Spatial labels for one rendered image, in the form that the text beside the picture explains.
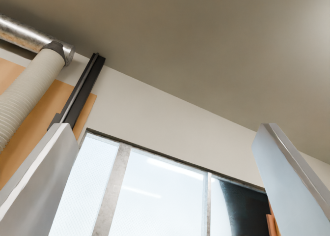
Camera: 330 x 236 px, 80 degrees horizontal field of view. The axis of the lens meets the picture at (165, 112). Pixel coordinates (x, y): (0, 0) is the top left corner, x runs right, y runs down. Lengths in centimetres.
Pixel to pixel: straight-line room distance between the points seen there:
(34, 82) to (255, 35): 130
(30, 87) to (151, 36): 77
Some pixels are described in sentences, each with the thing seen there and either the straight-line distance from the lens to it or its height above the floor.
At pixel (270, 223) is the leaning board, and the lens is 183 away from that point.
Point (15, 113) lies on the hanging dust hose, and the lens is 124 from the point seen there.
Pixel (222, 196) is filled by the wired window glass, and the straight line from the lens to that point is 177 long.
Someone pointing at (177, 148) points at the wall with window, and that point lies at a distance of 154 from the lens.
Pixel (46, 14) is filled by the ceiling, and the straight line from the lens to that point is 162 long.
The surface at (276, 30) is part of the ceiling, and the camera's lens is 139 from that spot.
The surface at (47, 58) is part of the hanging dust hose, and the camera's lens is 143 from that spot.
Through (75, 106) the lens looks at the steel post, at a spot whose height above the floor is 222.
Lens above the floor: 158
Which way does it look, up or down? 35 degrees up
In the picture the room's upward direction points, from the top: 10 degrees clockwise
